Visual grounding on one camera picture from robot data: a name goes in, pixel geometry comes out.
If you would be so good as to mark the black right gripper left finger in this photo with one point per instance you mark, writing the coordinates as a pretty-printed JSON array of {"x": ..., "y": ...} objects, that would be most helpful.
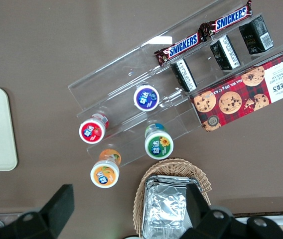
[{"x": 59, "y": 209}]

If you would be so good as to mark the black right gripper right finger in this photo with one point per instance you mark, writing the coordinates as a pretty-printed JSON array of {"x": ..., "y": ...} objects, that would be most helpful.
[{"x": 201, "y": 219}]

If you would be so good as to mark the light wicker basket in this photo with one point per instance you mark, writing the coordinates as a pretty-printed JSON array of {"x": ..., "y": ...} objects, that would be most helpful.
[{"x": 171, "y": 166}]

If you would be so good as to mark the white rectangular snack tray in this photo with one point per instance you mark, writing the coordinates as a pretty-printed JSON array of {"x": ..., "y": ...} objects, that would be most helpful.
[{"x": 268, "y": 216}]

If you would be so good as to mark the aluminium foil container stack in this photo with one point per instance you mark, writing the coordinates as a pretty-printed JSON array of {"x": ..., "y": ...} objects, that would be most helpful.
[{"x": 164, "y": 209}]

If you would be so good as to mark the orange yogurt cup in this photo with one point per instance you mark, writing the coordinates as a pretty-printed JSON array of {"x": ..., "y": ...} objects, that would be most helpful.
[{"x": 104, "y": 174}]

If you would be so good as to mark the red yogurt cup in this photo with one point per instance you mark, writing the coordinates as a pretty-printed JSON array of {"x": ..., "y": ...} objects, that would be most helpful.
[{"x": 92, "y": 131}]

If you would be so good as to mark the green yogurt cup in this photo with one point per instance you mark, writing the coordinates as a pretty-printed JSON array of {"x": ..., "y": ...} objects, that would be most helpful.
[{"x": 159, "y": 145}]

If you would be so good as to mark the blue yogurt cup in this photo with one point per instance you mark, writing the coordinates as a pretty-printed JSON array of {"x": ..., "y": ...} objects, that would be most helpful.
[{"x": 146, "y": 97}]

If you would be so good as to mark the red Walkers cookie box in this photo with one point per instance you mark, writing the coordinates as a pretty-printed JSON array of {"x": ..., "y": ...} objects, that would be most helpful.
[{"x": 246, "y": 92}]

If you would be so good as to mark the small black carton box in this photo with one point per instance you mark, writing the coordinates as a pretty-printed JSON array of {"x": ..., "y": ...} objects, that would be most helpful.
[
  {"x": 225, "y": 52},
  {"x": 256, "y": 35},
  {"x": 183, "y": 74}
]

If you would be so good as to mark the clear acrylic stepped display stand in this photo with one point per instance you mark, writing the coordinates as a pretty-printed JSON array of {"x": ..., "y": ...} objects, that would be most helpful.
[{"x": 121, "y": 74}]

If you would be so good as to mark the Snickers chocolate bar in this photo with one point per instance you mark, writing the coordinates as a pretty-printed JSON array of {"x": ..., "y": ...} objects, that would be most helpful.
[
  {"x": 182, "y": 45},
  {"x": 231, "y": 18}
]

